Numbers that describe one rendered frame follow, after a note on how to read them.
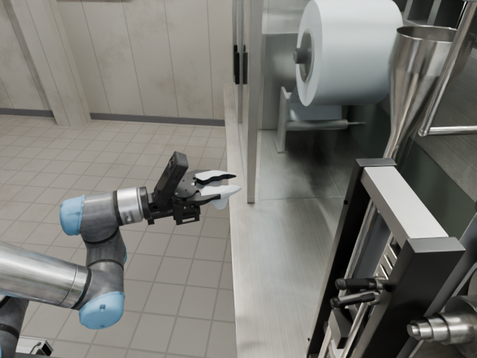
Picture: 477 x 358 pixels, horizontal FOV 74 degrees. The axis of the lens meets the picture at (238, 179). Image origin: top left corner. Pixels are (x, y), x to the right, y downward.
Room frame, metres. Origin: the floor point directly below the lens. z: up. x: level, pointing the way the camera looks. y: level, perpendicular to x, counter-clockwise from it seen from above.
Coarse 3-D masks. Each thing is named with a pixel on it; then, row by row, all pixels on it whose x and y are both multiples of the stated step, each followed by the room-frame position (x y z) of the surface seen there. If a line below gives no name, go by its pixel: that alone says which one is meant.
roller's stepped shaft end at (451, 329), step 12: (444, 312) 0.19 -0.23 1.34; (456, 312) 0.19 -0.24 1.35; (408, 324) 0.18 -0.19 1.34; (420, 324) 0.18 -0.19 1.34; (432, 324) 0.18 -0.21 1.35; (444, 324) 0.18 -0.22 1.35; (456, 324) 0.17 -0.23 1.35; (468, 324) 0.17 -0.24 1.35; (420, 336) 0.17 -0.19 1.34; (432, 336) 0.17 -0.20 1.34; (444, 336) 0.17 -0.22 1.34; (456, 336) 0.16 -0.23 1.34; (468, 336) 0.17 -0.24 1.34
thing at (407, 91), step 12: (396, 72) 0.63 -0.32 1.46; (408, 72) 0.61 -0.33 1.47; (396, 84) 0.63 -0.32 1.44; (408, 84) 0.61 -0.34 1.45; (420, 84) 0.60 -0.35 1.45; (432, 84) 0.59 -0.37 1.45; (396, 96) 0.64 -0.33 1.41; (408, 96) 0.61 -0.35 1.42; (420, 96) 0.60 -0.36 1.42; (396, 108) 0.64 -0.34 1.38; (408, 108) 0.62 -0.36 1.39; (420, 108) 0.61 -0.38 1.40; (396, 120) 0.64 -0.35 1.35; (408, 120) 0.62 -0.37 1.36; (420, 120) 0.63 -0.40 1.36; (396, 132) 0.64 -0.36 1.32; (408, 132) 0.63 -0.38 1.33; (396, 144) 0.64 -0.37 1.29; (384, 156) 0.66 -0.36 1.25; (396, 156) 0.64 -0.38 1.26; (396, 168) 0.64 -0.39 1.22
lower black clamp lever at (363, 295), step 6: (354, 294) 0.22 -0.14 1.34; (360, 294) 0.21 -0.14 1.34; (366, 294) 0.21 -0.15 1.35; (372, 294) 0.21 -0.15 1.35; (330, 300) 0.21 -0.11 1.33; (336, 300) 0.21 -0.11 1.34; (342, 300) 0.21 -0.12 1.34; (348, 300) 0.21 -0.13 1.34; (354, 300) 0.21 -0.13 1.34; (360, 300) 0.21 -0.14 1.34; (366, 300) 0.21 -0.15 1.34; (372, 300) 0.21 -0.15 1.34; (336, 306) 0.21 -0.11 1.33; (342, 306) 0.21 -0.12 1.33
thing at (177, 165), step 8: (176, 152) 0.53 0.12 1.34; (176, 160) 0.51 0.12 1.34; (184, 160) 0.51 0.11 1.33; (168, 168) 0.51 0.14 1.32; (176, 168) 0.49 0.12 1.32; (184, 168) 0.50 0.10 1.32; (168, 176) 0.50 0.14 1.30; (176, 176) 0.50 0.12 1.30; (160, 184) 0.51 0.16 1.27; (168, 184) 0.49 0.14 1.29; (176, 184) 0.50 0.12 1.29; (160, 192) 0.49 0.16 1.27; (168, 192) 0.49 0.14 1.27; (160, 200) 0.49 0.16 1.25; (168, 200) 0.49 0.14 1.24
